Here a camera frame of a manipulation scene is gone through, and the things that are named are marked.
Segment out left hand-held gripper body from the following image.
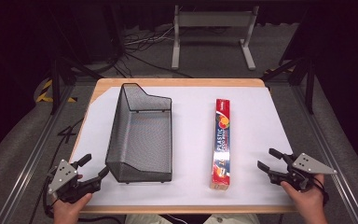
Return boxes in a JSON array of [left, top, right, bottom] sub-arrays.
[[47, 159, 102, 204]]

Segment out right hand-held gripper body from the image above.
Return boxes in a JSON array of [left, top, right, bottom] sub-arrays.
[[268, 152, 338, 192]]

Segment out black wire mesh basket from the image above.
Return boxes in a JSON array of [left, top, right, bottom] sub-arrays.
[[104, 82, 173, 185]]

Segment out red plastic wrap box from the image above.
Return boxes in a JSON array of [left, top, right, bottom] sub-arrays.
[[209, 98, 232, 192]]

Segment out person's left hand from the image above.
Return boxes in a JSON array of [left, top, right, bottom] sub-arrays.
[[52, 174, 93, 224]]

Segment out person's right hand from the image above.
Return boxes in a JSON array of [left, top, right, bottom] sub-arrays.
[[280, 174, 329, 224]]

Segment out yellow black hazard tape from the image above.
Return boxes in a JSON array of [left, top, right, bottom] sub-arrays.
[[35, 78, 78, 105]]

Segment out white table mat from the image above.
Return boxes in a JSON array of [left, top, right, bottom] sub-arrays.
[[69, 86, 295, 207]]

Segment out black tripod stand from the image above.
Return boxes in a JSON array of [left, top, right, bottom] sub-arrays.
[[48, 6, 105, 116], [260, 8, 320, 116]]

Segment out grey metal stand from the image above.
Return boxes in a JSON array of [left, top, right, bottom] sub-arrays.
[[171, 4, 260, 71]]

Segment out aluminium floor rail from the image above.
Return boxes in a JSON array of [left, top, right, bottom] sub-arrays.
[[292, 85, 358, 224], [0, 85, 76, 224]]

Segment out bundle of floor cables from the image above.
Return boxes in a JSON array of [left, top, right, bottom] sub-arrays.
[[83, 24, 197, 79]]

